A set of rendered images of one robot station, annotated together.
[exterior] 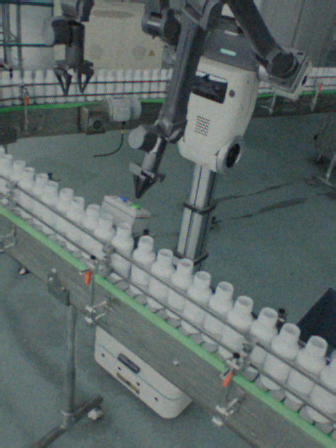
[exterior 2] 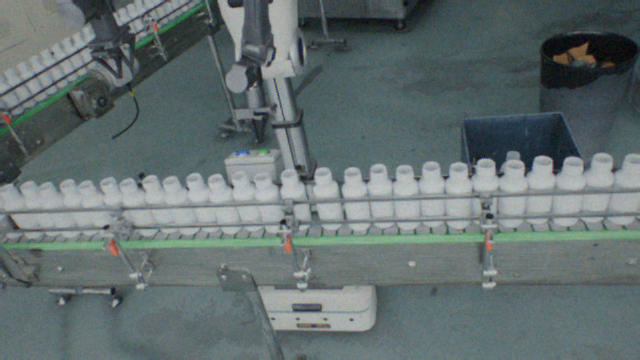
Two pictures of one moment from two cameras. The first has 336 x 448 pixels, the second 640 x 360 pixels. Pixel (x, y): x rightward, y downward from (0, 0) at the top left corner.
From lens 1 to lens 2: 0.40 m
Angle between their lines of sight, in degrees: 19
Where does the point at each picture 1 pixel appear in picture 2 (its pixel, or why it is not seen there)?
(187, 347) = (420, 243)
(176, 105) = (261, 23)
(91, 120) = (93, 100)
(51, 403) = not seen: outside the picture
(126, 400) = (321, 341)
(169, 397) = (363, 309)
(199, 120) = not seen: hidden behind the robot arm
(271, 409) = (528, 242)
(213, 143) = (280, 48)
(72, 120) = (68, 112)
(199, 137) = not seen: hidden behind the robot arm
